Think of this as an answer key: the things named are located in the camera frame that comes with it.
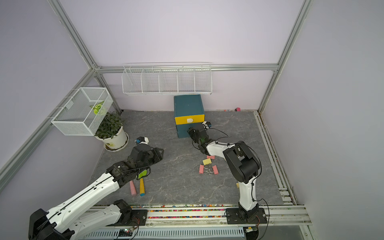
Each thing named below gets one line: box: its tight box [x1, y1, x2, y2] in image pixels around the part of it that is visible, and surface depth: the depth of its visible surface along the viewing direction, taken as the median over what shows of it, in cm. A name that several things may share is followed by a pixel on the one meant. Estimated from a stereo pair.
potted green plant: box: [94, 111, 130, 152], surface depth 91 cm
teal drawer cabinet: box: [174, 94, 206, 138], surface depth 96 cm
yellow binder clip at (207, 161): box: [202, 158, 212, 165], surface depth 93 cm
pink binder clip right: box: [212, 165, 219, 175], surface depth 90 cm
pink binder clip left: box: [199, 164, 204, 174], surface depth 91 cm
